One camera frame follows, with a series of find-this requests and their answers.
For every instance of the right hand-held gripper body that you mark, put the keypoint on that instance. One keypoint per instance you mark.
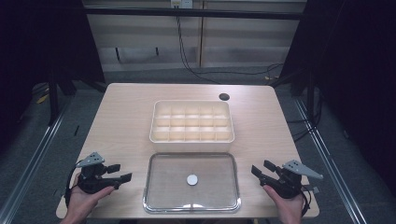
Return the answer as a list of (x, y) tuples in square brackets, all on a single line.
[(289, 185)]

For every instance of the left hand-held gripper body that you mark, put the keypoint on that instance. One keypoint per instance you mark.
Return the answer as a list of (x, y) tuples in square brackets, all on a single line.
[(90, 183)]

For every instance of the person's left hand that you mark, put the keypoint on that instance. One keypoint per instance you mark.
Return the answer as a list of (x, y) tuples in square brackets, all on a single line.
[(82, 203)]

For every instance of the person's right hand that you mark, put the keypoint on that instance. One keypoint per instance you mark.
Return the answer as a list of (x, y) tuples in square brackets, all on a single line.
[(288, 208)]

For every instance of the clear plastic lid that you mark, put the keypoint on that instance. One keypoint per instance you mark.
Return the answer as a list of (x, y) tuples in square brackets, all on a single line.
[(168, 189)]

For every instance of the small black floor item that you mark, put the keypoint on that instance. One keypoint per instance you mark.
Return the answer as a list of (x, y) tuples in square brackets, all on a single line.
[(76, 130)]

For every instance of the white round disc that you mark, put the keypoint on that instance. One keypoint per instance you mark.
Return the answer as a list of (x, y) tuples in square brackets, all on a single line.
[(192, 179)]

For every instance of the white divided storage box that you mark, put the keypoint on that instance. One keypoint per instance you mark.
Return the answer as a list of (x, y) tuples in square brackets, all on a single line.
[(191, 126)]

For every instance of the black metal stand leg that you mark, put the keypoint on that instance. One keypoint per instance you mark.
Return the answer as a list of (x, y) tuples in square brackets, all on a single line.
[(53, 102)]

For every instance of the yellow floor item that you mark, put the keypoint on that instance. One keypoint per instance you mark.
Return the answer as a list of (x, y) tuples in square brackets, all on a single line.
[(42, 99)]

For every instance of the dark curtain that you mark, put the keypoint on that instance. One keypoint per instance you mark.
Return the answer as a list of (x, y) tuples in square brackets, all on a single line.
[(37, 46), (355, 62)]

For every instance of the black metal crossbar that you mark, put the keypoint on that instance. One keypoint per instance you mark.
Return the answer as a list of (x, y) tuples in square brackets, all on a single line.
[(186, 13)]

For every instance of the metal floor rail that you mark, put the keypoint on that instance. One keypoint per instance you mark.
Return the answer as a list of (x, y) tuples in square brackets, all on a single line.
[(34, 155), (327, 155)]

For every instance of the white wall power outlet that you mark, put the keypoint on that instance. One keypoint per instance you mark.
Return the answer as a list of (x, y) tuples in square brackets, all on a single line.
[(182, 3)]

